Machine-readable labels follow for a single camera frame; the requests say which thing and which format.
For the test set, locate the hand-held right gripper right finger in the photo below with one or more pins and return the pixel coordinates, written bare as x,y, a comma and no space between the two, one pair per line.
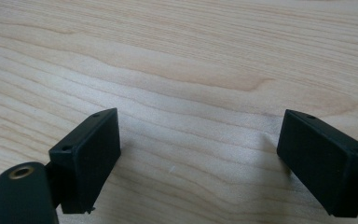
323,168

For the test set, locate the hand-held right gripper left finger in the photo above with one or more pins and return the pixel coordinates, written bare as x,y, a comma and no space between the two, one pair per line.
90,155

